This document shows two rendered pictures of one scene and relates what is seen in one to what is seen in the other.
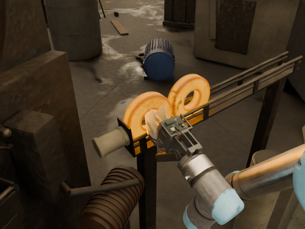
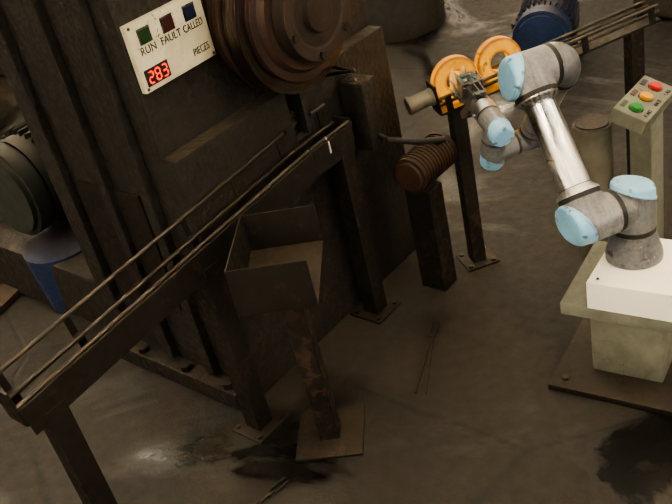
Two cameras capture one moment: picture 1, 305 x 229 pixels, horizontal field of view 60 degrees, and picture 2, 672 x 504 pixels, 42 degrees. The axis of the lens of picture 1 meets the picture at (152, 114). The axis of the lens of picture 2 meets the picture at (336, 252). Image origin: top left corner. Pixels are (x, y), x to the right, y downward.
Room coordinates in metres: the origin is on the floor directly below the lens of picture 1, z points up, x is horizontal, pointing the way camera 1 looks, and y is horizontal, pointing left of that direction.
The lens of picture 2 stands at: (-1.95, -0.61, 1.82)
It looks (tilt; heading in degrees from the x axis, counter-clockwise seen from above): 32 degrees down; 24
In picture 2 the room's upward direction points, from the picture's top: 14 degrees counter-clockwise
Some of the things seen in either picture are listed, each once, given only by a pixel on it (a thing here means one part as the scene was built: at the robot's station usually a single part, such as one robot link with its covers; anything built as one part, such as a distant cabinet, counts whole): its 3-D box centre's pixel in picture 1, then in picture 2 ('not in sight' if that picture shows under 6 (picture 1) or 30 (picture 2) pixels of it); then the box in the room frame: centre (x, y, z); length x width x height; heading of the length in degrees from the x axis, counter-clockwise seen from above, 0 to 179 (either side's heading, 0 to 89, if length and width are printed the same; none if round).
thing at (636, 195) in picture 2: not in sight; (630, 202); (0.13, -0.54, 0.54); 0.13 x 0.12 x 0.14; 129
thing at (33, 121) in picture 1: (38, 157); (362, 112); (0.51, 0.29, 0.68); 0.11 x 0.08 x 0.24; 69
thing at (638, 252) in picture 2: not in sight; (633, 240); (0.13, -0.54, 0.43); 0.15 x 0.15 x 0.10
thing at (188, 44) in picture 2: not in sight; (170, 41); (0.01, 0.59, 1.15); 0.26 x 0.02 x 0.18; 159
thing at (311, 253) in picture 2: not in sight; (302, 346); (-0.27, 0.31, 0.36); 0.26 x 0.20 x 0.72; 14
